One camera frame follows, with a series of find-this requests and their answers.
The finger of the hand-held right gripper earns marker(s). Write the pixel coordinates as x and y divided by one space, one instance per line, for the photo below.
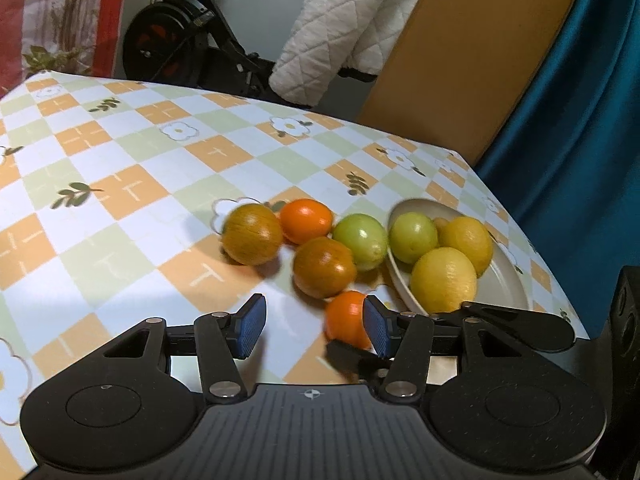
350 355
525 327

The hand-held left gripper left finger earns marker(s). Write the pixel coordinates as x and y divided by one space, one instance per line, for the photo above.
252 327

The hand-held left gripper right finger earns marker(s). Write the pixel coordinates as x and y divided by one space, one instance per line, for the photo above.
375 327

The orange tangerine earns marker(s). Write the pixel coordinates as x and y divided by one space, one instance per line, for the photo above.
306 220
345 317

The beige round plate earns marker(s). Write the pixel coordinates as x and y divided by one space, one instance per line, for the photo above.
505 285

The brownish green tangerine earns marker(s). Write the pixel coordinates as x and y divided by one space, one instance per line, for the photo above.
325 267
252 234

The yellow lemon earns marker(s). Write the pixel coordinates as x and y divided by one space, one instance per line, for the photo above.
467 242
442 280

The green mandarin orange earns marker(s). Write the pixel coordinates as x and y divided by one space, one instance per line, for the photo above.
360 240

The yellow-green apple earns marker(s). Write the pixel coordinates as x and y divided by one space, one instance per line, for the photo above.
414 237

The small brown longan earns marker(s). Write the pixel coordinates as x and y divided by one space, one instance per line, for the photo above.
440 223

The teal curtain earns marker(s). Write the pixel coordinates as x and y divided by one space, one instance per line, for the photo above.
575 160

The checked floral tablecloth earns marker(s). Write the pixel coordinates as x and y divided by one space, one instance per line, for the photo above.
125 185

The wooden board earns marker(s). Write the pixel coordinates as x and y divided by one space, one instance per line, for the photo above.
475 60

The white quilted blanket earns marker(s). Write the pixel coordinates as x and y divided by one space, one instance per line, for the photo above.
340 35

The black exercise bike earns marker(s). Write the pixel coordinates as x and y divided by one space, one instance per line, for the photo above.
165 45

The printed backdrop cloth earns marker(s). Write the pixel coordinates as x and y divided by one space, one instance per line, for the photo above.
50 10

